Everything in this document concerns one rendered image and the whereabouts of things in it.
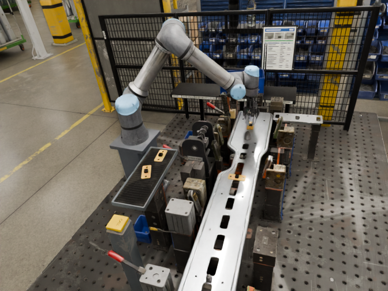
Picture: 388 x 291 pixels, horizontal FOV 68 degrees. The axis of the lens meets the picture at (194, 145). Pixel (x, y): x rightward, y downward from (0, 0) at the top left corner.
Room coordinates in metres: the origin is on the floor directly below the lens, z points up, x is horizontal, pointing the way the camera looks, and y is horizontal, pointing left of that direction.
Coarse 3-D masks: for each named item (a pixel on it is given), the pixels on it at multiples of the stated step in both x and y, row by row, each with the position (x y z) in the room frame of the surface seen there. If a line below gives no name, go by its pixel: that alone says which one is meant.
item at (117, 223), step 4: (116, 216) 0.73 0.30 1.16; (120, 216) 0.72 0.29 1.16; (112, 220) 0.71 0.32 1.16; (116, 220) 0.71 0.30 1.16; (120, 220) 0.70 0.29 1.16; (124, 220) 0.70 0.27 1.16; (128, 220) 0.71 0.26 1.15; (108, 224) 0.69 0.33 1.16; (112, 224) 0.69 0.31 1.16; (116, 224) 0.69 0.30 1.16; (120, 224) 0.69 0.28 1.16; (124, 224) 0.69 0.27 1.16; (108, 228) 0.68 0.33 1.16; (112, 228) 0.67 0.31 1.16; (116, 228) 0.67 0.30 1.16; (120, 228) 0.67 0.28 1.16
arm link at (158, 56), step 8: (160, 32) 1.45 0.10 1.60; (160, 40) 1.43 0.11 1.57; (160, 48) 1.43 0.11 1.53; (152, 56) 1.44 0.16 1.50; (160, 56) 1.43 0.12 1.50; (168, 56) 1.45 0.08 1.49; (144, 64) 1.46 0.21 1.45; (152, 64) 1.43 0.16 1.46; (160, 64) 1.43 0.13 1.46; (144, 72) 1.44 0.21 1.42; (152, 72) 1.43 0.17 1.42; (136, 80) 1.45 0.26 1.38; (144, 80) 1.43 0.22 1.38; (152, 80) 1.45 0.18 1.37; (128, 88) 1.44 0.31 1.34; (136, 88) 1.43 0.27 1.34; (144, 88) 1.43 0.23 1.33; (136, 96) 1.41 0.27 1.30; (144, 96) 1.43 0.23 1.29
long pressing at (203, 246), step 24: (240, 120) 1.57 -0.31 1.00; (264, 120) 1.54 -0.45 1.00; (240, 144) 1.31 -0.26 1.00; (264, 144) 1.28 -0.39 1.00; (216, 192) 0.95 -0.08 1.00; (240, 192) 0.94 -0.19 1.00; (216, 216) 0.82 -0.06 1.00; (240, 216) 0.80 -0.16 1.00; (240, 240) 0.68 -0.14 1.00; (192, 264) 0.61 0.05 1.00; (240, 264) 0.59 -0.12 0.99; (192, 288) 0.52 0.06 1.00; (216, 288) 0.51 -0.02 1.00
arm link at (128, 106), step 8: (120, 96) 1.38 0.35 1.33; (128, 96) 1.36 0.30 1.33; (120, 104) 1.30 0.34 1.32; (128, 104) 1.30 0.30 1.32; (136, 104) 1.31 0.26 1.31; (120, 112) 1.29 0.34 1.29; (128, 112) 1.28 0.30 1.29; (136, 112) 1.30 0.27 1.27; (120, 120) 1.30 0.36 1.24; (128, 120) 1.28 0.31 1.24; (136, 120) 1.29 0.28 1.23
